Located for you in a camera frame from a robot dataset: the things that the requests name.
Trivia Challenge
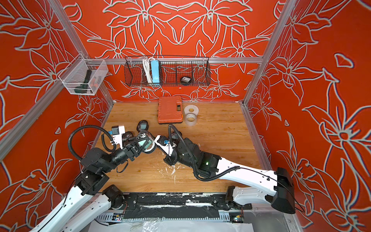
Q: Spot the aluminium frame post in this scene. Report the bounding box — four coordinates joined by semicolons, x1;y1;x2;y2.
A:
47;0;115;106
242;0;297;107

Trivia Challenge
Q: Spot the white power strip cord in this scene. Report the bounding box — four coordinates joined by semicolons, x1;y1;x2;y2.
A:
142;57;153;85

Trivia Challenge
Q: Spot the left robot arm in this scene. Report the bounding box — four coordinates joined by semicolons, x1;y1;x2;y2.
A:
32;137;152;232

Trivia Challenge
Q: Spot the aluminium frame post right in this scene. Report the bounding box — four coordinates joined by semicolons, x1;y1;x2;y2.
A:
242;0;297;107

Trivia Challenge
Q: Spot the aluminium frame post left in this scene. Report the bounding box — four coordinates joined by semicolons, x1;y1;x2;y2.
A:
47;0;115;106

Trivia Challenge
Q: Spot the blue power strip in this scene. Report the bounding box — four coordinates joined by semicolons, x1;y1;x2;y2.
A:
151;60;160;85

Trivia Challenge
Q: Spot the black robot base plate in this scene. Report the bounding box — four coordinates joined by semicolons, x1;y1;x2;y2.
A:
97;192;247;219

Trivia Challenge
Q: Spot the orange plastic tool case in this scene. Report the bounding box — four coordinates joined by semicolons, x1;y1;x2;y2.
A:
157;96;183;124

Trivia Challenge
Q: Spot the green charger plug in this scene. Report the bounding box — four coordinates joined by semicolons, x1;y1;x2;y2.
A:
138;139;152;149

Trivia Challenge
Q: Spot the green screwdriver in box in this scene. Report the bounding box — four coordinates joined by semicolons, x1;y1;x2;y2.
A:
74;69;92;94

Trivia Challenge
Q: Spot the aluminium horizontal back rail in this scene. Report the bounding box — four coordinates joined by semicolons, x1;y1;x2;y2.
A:
86;57;263;65

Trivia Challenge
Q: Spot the black round item in basket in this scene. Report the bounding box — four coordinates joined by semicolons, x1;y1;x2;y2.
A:
180;76;192;86

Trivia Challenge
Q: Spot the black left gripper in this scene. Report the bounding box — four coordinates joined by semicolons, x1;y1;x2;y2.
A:
101;135;149;175

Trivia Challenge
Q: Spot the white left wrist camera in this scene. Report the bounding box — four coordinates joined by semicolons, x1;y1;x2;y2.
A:
110;125;126;149

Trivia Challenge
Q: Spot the clear acrylic wall box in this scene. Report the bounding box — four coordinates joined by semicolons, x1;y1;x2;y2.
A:
58;65;108;96

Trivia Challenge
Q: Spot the clear packing tape roll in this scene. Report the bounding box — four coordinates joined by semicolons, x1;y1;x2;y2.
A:
185;113;197;126

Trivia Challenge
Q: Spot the white tape roll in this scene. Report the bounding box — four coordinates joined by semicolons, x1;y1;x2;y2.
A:
184;105;199;116

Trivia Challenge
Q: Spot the black wire wall basket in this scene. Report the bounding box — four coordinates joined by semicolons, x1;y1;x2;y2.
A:
124;55;211;87

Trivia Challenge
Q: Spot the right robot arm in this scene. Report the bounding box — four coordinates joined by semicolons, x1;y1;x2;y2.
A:
155;135;296;214

